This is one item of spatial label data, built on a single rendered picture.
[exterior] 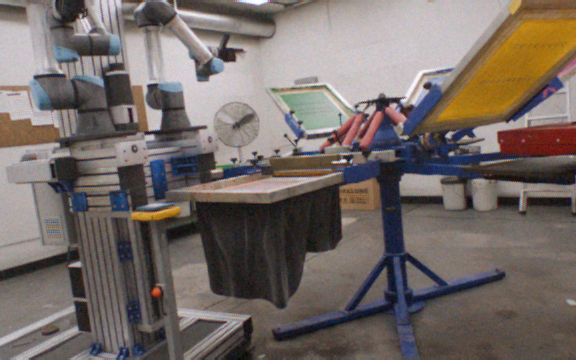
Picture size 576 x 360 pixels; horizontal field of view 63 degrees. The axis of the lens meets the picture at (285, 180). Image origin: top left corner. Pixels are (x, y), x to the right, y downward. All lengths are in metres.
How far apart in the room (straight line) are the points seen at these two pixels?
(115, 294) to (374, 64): 5.16
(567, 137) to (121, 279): 1.87
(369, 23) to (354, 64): 0.58
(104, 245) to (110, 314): 0.34
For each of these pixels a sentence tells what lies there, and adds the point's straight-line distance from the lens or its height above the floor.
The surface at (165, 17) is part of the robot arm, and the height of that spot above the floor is 1.79.
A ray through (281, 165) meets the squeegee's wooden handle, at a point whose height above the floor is 1.02.
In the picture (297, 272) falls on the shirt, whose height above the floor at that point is 0.63.
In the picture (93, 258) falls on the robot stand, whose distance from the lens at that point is 2.40.
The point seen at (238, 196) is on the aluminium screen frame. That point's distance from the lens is 1.71.
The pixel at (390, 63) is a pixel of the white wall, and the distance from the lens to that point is 6.61.
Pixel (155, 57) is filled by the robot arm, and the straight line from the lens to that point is 2.52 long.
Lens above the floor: 1.20
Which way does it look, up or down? 6 degrees down
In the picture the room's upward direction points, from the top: 6 degrees counter-clockwise
